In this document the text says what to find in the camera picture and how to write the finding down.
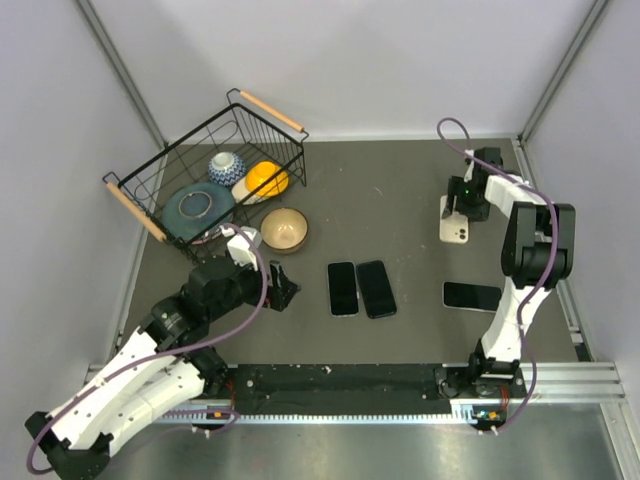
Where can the dark blue phone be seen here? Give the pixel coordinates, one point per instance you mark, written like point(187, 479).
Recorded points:
point(375, 287)

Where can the teal blue phone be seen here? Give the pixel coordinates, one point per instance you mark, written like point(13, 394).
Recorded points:
point(343, 289)

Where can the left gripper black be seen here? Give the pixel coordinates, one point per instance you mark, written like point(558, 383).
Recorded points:
point(287, 287)

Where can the cream phone case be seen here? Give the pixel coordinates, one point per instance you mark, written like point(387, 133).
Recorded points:
point(455, 228)

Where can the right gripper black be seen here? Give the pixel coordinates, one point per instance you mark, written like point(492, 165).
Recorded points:
point(455, 186)

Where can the beige brown bowl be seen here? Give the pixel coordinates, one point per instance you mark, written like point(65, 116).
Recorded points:
point(284, 230)

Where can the black wire basket wooden handles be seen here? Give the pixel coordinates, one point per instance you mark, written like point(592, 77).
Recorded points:
point(248, 127)

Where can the teal blue plate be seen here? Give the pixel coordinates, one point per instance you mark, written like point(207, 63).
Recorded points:
point(196, 208)

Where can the white bowl in basket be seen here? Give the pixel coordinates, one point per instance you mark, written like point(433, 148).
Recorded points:
point(243, 196)

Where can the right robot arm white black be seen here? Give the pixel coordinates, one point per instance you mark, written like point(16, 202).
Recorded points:
point(537, 254)

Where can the yellow bowl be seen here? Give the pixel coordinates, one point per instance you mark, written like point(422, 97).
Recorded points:
point(267, 179)

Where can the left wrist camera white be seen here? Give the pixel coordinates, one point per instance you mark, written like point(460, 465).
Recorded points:
point(239, 248)

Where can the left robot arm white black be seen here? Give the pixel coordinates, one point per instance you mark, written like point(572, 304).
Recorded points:
point(165, 363)

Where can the pink plate under teal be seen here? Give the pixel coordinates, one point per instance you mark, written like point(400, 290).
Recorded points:
point(209, 235)

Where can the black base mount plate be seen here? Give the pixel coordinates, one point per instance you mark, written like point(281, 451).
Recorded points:
point(337, 389)

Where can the blue white patterned bowl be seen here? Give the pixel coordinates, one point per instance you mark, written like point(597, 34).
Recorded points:
point(226, 169)

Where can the aluminium rail with comb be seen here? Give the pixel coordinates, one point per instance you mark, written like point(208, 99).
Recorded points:
point(548, 383)

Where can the white phone black screen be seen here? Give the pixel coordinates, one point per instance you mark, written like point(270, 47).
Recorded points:
point(471, 296)

